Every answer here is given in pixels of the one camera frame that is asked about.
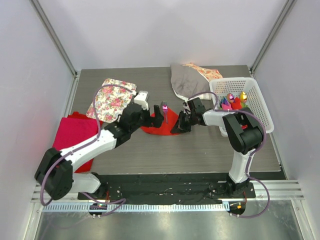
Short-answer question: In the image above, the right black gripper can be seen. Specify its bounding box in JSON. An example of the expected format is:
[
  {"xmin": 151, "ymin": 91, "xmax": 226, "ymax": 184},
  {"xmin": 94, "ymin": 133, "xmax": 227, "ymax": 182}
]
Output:
[{"xmin": 171, "ymin": 110, "xmax": 196, "ymax": 134}]

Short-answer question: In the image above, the red paper napkin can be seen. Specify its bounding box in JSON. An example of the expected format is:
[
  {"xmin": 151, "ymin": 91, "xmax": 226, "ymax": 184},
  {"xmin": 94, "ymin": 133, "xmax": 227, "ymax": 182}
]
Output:
[{"xmin": 140, "ymin": 107, "xmax": 178, "ymax": 136}]

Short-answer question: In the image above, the floral rectangular tray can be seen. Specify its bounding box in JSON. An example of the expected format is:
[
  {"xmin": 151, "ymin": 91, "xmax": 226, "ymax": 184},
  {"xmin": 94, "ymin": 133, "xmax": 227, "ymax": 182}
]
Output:
[{"xmin": 95, "ymin": 78, "xmax": 137, "ymax": 124}]

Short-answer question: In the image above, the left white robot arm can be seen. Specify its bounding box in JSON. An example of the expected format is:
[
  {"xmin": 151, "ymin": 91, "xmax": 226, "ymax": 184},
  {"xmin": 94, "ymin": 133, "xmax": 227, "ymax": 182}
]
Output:
[{"xmin": 34, "ymin": 103, "xmax": 164, "ymax": 201}]

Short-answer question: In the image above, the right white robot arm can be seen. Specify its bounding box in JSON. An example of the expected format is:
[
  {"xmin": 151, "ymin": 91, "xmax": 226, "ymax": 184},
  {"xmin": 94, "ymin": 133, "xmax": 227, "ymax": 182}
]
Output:
[{"xmin": 170, "ymin": 97, "xmax": 266, "ymax": 198}]

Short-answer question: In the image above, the pink napkin roll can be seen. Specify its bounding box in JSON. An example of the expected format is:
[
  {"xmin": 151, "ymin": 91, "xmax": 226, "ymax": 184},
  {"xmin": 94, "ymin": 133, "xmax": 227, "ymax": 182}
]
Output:
[{"xmin": 220, "ymin": 98, "xmax": 233, "ymax": 110}]

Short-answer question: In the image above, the grey cloth bag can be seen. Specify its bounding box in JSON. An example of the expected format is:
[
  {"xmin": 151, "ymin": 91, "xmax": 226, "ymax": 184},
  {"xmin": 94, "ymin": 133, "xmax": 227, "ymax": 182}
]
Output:
[{"xmin": 170, "ymin": 63, "xmax": 212, "ymax": 101}]

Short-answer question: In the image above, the white perforated plastic basket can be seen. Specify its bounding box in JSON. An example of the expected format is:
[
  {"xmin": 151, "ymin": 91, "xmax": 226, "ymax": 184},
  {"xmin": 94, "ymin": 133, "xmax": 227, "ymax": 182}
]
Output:
[{"xmin": 209, "ymin": 77, "xmax": 274, "ymax": 134}]

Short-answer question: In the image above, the purple iridescent spoon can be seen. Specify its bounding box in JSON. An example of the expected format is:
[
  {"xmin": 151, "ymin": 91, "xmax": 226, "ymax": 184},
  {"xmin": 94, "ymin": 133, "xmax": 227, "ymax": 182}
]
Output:
[{"xmin": 226, "ymin": 93, "xmax": 235, "ymax": 103}]

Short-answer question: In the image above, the orange floral cloth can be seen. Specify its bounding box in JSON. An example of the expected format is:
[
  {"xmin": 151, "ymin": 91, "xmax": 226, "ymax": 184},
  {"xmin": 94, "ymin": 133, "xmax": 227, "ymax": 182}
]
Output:
[{"xmin": 183, "ymin": 62, "xmax": 223, "ymax": 82}]

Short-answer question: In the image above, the gold iridescent spoon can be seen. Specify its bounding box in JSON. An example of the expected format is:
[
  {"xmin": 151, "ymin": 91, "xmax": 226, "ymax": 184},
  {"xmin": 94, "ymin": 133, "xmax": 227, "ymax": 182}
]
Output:
[{"xmin": 239, "ymin": 91, "xmax": 248, "ymax": 104}]

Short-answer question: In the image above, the red folded cloth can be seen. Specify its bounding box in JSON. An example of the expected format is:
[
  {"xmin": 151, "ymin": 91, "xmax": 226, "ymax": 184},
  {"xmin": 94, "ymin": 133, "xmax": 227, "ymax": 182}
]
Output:
[{"xmin": 66, "ymin": 111, "xmax": 104, "ymax": 174}]

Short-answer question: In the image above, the magenta folded cloth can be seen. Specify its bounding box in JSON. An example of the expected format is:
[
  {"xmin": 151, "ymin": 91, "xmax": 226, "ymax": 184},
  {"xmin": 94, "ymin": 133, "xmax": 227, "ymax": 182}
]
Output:
[{"xmin": 52, "ymin": 115, "xmax": 98, "ymax": 150}]

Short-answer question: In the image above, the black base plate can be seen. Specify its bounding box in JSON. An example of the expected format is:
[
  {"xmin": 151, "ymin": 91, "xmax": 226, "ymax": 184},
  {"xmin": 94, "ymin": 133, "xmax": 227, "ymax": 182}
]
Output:
[{"xmin": 90, "ymin": 173, "xmax": 256, "ymax": 205}]

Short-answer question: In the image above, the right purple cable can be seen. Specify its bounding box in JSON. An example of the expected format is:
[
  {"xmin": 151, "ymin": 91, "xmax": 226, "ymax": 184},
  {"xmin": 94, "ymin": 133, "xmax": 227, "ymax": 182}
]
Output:
[{"xmin": 188, "ymin": 91, "xmax": 271, "ymax": 219}]

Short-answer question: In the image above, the purple cable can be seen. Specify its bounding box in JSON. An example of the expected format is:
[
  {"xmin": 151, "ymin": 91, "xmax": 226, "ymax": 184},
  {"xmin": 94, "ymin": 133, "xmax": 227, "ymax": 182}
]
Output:
[
  {"xmin": 39, "ymin": 84, "xmax": 137, "ymax": 217},
  {"xmin": 188, "ymin": 91, "xmax": 271, "ymax": 219}
]

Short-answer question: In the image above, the white slotted cable duct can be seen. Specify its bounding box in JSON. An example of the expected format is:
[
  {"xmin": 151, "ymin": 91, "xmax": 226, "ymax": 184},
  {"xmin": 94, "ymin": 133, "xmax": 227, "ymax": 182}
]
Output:
[{"xmin": 42, "ymin": 201, "xmax": 230, "ymax": 213}]

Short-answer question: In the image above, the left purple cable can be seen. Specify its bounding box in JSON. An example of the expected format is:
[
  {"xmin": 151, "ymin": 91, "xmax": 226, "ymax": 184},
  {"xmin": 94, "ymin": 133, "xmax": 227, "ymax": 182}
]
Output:
[{"xmin": 39, "ymin": 84, "xmax": 137, "ymax": 217}]

